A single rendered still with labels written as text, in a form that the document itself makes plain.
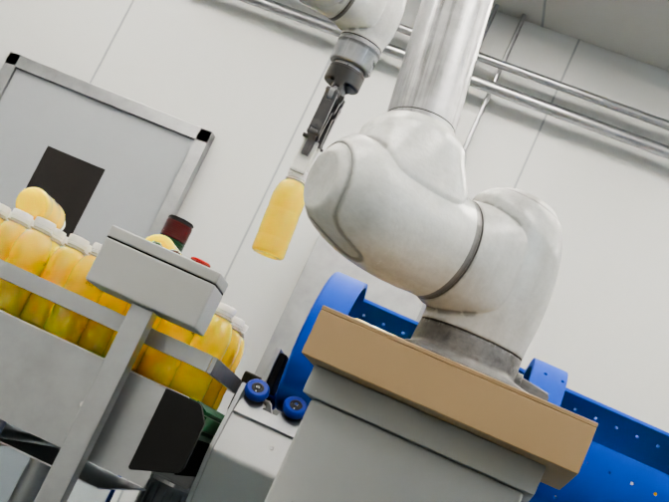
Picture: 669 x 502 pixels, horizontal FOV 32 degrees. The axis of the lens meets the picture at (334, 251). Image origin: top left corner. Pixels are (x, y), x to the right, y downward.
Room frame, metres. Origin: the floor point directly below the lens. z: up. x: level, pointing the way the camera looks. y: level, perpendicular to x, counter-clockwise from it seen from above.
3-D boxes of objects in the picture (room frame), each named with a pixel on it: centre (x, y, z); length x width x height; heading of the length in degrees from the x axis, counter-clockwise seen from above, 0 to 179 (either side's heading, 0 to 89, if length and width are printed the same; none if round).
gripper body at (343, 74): (2.19, 0.13, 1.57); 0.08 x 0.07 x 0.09; 173
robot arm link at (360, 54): (2.19, 0.13, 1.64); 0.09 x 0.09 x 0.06
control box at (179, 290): (1.92, 0.24, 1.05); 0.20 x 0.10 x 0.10; 83
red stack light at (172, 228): (2.58, 0.34, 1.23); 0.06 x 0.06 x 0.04
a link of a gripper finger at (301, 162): (2.17, 0.13, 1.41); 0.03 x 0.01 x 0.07; 83
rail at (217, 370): (2.19, 0.08, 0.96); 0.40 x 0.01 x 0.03; 173
